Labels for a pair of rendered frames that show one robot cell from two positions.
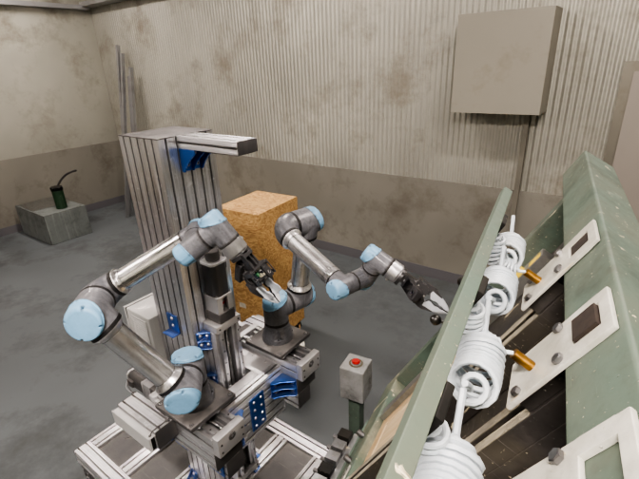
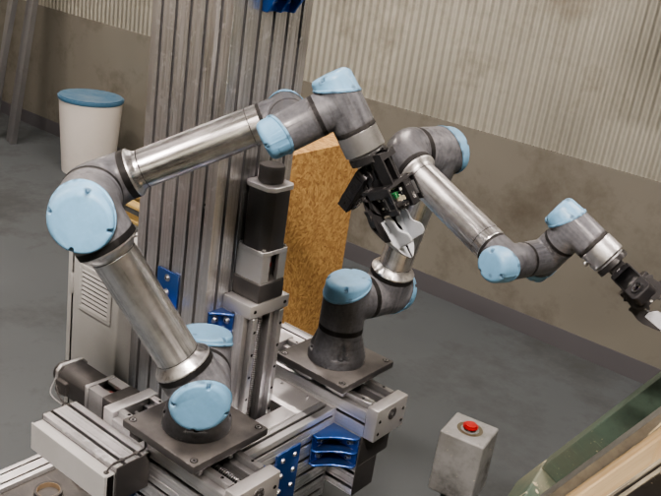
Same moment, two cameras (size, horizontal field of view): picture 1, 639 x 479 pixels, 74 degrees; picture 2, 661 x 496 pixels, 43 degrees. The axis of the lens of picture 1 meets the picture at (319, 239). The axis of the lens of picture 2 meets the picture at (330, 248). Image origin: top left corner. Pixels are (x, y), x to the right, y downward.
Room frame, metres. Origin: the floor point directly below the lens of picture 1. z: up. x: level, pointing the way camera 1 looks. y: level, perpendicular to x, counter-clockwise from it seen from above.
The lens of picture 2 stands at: (-0.25, 0.33, 2.07)
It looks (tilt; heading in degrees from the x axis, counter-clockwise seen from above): 21 degrees down; 358
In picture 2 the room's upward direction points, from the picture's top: 9 degrees clockwise
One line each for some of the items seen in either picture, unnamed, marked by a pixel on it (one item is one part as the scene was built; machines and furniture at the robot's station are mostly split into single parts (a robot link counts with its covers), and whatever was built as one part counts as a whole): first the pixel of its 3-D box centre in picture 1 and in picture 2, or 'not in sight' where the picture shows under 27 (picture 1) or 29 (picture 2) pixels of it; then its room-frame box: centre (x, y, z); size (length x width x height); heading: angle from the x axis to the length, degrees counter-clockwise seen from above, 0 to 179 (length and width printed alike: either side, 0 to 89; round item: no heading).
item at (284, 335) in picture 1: (277, 327); (338, 340); (1.71, 0.22, 1.09); 0.15 x 0.15 x 0.10
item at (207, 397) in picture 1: (193, 389); (198, 403); (1.32, 0.52, 1.09); 0.15 x 0.15 x 0.10
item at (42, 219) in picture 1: (55, 202); not in sight; (6.15, 3.95, 0.45); 0.96 x 0.75 x 0.90; 53
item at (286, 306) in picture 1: (276, 306); (347, 298); (1.71, 0.21, 1.20); 0.13 x 0.12 x 0.14; 130
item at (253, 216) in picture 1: (263, 272); (271, 271); (3.22, 0.48, 0.63); 0.50 x 0.42 x 1.25; 147
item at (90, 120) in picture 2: not in sight; (90, 133); (6.25, 2.18, 0.31); 0.51 x 0.50 x 0.61; 53
